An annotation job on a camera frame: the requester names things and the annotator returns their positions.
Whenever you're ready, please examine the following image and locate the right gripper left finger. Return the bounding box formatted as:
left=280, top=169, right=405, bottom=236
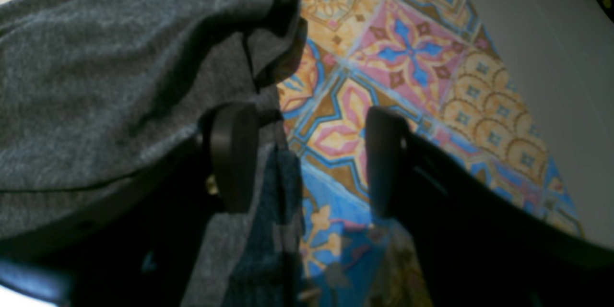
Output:
left=1, top=102, right=259, bottom=307

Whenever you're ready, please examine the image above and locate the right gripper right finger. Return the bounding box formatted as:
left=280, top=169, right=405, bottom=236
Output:
left=366, top=106, right=614, bottom=307

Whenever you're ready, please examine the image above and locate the grey t-shirt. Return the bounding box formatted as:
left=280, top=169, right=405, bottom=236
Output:
left=0, top=0, right=306, bottom=307

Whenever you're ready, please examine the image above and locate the patterned tablecloth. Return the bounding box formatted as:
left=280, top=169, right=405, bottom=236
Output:
left=1, top=0, right=584, bottom=307

